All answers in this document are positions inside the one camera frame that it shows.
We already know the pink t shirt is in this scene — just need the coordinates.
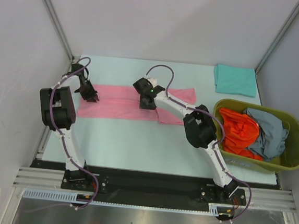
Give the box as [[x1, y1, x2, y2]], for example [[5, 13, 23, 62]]
[[77, 84, 183, 125]]

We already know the olive green plastic basket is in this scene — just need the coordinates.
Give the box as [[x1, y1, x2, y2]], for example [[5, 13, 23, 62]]
[[213, 98, 299, 173]]

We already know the orange t shirt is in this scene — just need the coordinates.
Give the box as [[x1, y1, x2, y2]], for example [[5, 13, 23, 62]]
[[219, 108, 263, 161]]

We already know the folded teal t shirt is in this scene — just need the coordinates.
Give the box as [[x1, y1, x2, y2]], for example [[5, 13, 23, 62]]
[[213, 64, 257, 98]]

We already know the aluminium corner post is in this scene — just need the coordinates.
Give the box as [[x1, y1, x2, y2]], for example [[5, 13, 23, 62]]
[[42, 0, 75, 63], [255, 0, 299, 75]]

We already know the left aluminium corner post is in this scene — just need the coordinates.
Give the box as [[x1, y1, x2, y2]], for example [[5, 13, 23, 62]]
[[42, 0, 75, 63]]

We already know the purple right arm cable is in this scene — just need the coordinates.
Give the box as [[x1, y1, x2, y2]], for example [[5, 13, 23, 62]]
[[133, 63, 263, 224]]

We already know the right aluminium corner post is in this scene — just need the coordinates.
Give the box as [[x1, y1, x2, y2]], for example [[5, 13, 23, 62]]
[[255, 0, 299, 75]]

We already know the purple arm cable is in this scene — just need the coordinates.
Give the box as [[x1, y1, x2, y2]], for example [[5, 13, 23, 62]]
[[133, 63, 263, 224], [41, 54, 110, 213]]

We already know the aluminium frame rail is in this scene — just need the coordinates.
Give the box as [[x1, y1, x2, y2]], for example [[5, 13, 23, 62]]
[[13, 167, 296, 213]]

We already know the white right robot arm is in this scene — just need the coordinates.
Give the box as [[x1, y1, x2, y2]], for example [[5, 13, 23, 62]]
[[133, 77, 238, 203]]

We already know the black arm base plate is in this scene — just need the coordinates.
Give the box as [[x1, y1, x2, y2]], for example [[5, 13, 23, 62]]
[[31, 160, 250, 216]]

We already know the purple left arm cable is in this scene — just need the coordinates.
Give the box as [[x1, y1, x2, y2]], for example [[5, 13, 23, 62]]
[[41, 54, 110, 213]]

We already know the grey blue t shirt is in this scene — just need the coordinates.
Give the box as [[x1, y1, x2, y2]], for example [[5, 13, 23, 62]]
[[243, 108, 289, 161]]

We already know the grey slotted cable duct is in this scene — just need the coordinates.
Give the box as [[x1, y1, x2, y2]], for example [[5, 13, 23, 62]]
[[23, 188, 232, 216]]

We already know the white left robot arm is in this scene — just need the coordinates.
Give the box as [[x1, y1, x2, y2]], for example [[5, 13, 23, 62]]
[[39, 63, 99, 190]]

